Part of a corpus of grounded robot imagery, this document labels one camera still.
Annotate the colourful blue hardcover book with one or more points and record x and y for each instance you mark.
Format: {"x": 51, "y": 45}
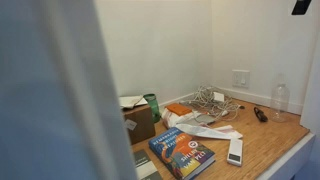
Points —
{"x": 181, "y": 153}

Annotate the green cup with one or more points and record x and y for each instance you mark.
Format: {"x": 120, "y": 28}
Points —
{"x": 154, "y": 106}

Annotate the small orange box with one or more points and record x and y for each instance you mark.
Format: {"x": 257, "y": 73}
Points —
{"x": 178, "y": 109}

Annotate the white paper envelope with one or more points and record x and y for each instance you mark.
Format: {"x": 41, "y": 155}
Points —
{"x": 130, "y": 101}

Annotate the brown cardboard box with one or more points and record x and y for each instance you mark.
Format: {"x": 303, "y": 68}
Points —
{"x": 141, "y": 125}

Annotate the white tag on box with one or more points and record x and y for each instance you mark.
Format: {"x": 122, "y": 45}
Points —
{"x": 130, "y": 124}

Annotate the flat grey tablet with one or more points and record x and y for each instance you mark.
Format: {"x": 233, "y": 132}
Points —
{"x": 204, "y": 119}

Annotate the white power adapter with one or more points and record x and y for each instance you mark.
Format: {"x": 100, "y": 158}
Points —
{"x": 218, "y": 97}

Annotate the grey and white booklet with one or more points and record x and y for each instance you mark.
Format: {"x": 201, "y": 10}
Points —
{"x": 145, "y": 165}

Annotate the small black plug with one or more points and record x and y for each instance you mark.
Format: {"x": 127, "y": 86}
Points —
{"x": 241, "y": 107}

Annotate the white remote control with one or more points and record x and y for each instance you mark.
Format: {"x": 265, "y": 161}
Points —
{"x": 235, "y": 151}

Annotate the black elongated gadget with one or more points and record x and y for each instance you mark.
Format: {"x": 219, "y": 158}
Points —
{"x": 260, "y": 114}

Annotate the white blurred curtain panel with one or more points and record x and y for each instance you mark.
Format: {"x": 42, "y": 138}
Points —
{"x": 56, "y": 100}

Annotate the clear plastic bottle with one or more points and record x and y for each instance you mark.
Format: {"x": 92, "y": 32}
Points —
{"x": 279, "y": 100}

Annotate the white wall outlet plate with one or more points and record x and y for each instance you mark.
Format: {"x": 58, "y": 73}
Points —
{"x": 241, "y": 78}

